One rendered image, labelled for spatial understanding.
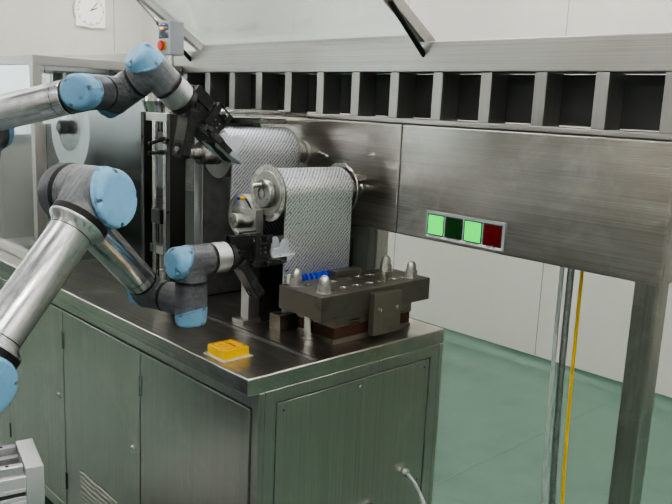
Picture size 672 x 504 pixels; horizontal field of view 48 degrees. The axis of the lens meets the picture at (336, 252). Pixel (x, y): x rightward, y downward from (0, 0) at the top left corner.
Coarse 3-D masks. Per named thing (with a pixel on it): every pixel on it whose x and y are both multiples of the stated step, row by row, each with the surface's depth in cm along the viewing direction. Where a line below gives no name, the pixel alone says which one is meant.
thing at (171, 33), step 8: (160, 24) 230; (168, 24) 227; (176, 24) 228; (160, 32) 231; (168, 32) 228; (176, 32) 229; (160, 40) 229; (168, 40) 228; (176, 40) 229; (160, 48) 229; (168, 48) 229; (176, 48) 229
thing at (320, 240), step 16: (288, 224) 196; (304, 224) 199; (320, 224) 203; (336, 224) 207; (288, 240) 197; (304, 240) 200; (320, 240) 204; (336, 240) 208; (304, 256) 201; (320, 256) 205; (336, 256) 209; (288, 272) 198; (304, 272) 202
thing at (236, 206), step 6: (234, 198) 209; (246, 198) 205; (234, 204) 210; (240, 204) 208; (246, 204) 206; (252, 204) 203; (228, 210) 211; (234, 210) 210; (240, 210) 207; (228, 216) 212
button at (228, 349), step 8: (208, 344) 177; (216, 344) 176; (224, 344) 177; (232, 344) 177; (240, 344) 177; (208, 352) 177; (216, 352) 174; (224, 352) 172; (232, 352) 173; (240, 352) 175; (248, 352) 177
